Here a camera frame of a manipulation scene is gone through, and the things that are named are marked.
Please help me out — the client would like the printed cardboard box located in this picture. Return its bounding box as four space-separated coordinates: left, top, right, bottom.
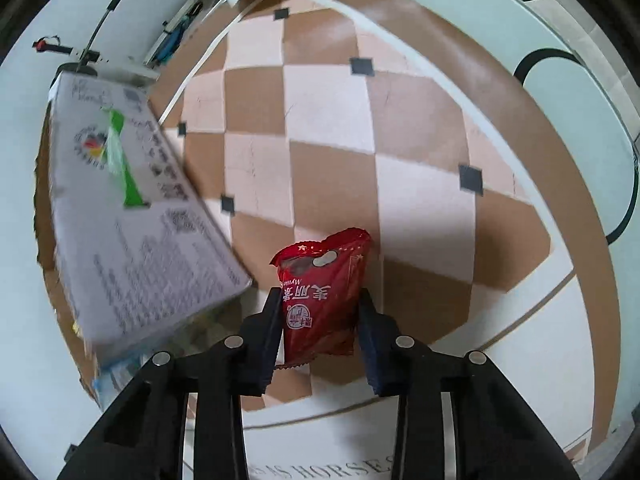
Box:
34 72 253 403

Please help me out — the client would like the black pole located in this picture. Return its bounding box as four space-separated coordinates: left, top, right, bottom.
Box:
85 0 152 63

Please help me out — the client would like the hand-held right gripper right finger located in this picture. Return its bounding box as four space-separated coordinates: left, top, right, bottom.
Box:
359 289 581 480

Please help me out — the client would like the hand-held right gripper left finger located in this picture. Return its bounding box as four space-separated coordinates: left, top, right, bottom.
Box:
57 287 284 480

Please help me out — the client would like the small red snack packet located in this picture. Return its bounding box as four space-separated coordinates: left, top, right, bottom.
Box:
270 227 373 371

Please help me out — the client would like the red black clamp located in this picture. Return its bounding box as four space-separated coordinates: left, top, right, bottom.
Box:
34 36 74 56

